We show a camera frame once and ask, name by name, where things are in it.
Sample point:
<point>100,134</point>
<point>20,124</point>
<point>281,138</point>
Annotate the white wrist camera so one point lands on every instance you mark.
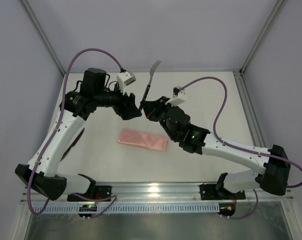
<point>124,79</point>
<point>179,96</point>

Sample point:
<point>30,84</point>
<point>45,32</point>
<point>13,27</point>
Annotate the frame post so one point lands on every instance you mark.
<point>28,10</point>
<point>263,33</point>

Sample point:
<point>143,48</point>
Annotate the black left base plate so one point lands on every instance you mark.
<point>100,193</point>

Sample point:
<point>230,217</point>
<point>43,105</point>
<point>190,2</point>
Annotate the aluminium right side rail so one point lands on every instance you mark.
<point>255,127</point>

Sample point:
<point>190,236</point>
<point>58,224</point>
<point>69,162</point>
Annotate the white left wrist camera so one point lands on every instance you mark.
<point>124,79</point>

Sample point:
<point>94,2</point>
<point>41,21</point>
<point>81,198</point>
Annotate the aluminium front rail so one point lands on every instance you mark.
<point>181,192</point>

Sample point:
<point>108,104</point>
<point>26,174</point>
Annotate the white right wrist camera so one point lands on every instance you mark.
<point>179,96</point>

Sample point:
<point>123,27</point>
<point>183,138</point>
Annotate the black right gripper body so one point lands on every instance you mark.
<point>158,110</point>

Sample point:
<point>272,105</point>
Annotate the controller board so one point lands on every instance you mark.
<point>226,210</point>
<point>87,210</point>

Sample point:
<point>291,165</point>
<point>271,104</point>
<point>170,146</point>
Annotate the left frame post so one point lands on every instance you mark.
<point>28,10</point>

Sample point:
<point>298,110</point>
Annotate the slotted cable duct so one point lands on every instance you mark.
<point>137,208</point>

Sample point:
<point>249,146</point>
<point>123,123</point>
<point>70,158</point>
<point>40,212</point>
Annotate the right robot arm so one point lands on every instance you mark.
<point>267,168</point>

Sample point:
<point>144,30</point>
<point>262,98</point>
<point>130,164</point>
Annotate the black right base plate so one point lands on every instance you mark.
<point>210,191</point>

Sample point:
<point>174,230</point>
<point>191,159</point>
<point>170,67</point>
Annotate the right frame post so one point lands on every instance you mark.
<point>263,33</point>

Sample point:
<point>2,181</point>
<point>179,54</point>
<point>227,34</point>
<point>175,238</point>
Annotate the metal fork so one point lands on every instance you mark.
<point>148,86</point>

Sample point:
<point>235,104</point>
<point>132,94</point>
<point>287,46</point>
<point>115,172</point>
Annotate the aluminium rail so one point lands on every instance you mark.
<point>181,192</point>
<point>255,127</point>

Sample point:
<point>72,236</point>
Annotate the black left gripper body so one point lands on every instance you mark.
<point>124,104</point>

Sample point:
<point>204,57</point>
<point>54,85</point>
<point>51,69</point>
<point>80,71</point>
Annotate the pink satin napkin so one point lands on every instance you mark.
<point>143,140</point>

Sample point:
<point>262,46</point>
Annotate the left controller board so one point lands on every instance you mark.
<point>87,210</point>

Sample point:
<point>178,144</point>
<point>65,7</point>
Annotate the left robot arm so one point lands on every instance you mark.
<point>41,172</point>

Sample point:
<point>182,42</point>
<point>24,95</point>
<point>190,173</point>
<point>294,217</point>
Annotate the right controller board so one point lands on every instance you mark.
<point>226,210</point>

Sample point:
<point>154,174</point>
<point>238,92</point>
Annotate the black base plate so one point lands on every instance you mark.
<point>100,193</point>
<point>210,191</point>

